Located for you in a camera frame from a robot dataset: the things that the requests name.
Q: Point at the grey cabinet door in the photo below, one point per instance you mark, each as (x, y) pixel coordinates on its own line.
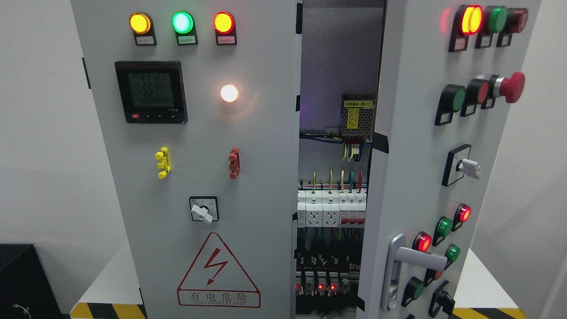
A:
(256, 208)
(428, 103)

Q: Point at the red indicator light left door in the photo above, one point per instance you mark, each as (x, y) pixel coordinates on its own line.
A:
(225, 28)

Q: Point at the green indicator light left door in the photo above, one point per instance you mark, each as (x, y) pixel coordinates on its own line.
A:
(185, 28)

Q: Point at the yellow indicator light left door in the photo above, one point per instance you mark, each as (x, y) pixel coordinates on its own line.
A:
(143, 29)

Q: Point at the red lit indicator right door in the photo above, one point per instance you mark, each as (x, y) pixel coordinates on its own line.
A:
(468, 20)

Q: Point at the red test terminal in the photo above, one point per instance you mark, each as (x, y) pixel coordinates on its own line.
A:
(234, 163)

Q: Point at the white socket breaker row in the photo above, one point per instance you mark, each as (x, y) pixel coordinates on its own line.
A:
(335, 208)

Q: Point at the white indicator light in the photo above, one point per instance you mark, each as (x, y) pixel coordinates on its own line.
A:
(229, 93)

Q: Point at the perforated metal power supply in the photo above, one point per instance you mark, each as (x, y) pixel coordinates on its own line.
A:
(358, 114)

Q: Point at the yellow test terminal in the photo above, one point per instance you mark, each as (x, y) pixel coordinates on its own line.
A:
(163, 162)

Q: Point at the relay terminal row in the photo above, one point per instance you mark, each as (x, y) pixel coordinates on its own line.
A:
(317, 276)

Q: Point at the red electric hazard sticker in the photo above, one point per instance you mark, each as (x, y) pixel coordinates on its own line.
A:
(217, 279)

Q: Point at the black digital power meter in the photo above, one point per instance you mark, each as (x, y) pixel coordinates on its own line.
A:
(152, 92)

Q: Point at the white platform hazard stripe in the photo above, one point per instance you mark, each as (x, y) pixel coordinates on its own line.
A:
(115, 293)

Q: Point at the red emergency stop button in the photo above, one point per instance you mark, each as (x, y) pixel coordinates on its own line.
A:
(500, 86)

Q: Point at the black box lower left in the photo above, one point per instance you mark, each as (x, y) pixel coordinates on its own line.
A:
(24, 289)

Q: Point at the white rotary selector switch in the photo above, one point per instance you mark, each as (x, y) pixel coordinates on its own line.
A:
(204, 209)

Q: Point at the silver door handle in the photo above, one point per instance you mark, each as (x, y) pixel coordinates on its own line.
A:
(398, 254)

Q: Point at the white selector switch right door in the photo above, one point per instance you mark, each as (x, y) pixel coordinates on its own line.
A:
(459, 165)

